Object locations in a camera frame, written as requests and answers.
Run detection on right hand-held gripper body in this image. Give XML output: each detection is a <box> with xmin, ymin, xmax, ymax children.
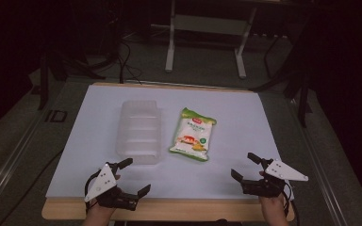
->
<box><xmin>240</xmin><ymin>157</ymin><xmax>309</xmax><ymax>199</ymax></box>

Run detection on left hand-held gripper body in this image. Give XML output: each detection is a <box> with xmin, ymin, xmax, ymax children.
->
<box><xmin>84</xmin><ymin>161</ymin><xmax>140</xmax><ymax>212</ymax></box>

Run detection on clear plastic container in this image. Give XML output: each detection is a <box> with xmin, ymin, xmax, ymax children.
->
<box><xmin>115</xmin><ymin>99</ymin><xmax>163</xmax><ymax>166</ymax></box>

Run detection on green and white food packet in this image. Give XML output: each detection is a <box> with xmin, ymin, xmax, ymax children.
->
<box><xmin>168</xmin><ymin>106</ymin><xmax>218</xmax><ymax>163</ymax></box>

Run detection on person's left hand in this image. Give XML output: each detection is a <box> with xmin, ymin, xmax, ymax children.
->
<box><xmin>88</xmin><ymin>201</ymin><xmax>118</xmax><ymax>220</ymax></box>

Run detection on person's right hand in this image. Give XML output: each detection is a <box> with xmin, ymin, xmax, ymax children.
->
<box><xmin>258</xmin><ymin>192</ymin><xmax>288</xmax><ymax>218</ymax></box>

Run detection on white table mat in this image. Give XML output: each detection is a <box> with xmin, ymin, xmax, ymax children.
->
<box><xmin>44</xmin><ymin>84</ymin><xmax>295</xmax><ymax>201</ymax></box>

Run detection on black metal stand leg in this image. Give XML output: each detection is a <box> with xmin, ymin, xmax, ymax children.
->
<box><xmin>297</xmin><ymin>71</ymin><xmax>313</xmax><ymax>128</ymax></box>

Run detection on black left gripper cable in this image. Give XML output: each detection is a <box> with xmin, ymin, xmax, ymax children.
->
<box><xmin>84</xmin><ymin>170</ymin><xmax>102</xmax><ymax>210</ymax></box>

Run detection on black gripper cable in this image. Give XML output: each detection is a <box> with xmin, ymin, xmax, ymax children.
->
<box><xmin>84</xmin><ymin>170</ymin><xmax>102</xmax><ymax>210</ymax></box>
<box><xmin>282</xmin><ymin>183</ymin><xmax>301</xmax><ymax>226</ymax></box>

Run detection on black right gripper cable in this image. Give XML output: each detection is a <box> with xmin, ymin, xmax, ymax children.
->
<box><xmin>282</xmin><ymin>183</ymin><xmax>301</xmax><ymax>226</ymax></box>

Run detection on silver floor rail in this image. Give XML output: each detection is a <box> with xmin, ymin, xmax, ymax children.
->
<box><xmin>0</xmin><ymin>107</ymin><xmax>51</xmax><ymax>216</ymax></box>
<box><xmin>289</xmin><ymin>99</ymin><xmax>349</xmax><ymax>226</ymax></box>

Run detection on thin black floor cable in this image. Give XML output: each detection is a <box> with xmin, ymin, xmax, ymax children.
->
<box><xmin>0</xmin><ymin>150</ymin><xmax>64</xmax><ymax>226</ymax></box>

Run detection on black floor bracket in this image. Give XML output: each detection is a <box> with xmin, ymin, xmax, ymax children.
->
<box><xmin>44</xmin><ymin>109</ymin><xmax>68</xmax><ymax>123</ymax></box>

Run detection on black floor cables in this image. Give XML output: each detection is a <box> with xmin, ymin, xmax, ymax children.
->
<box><xmin>115</xmin><ymin>39</ymin><xmax>144</xmax><ymax>87</ymax></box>

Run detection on white metal stand frame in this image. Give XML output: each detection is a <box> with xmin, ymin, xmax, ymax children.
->
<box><xmin>164</xmin><ymin>0</ymin><xmax>259</xmax><ymax>80</ymax></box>

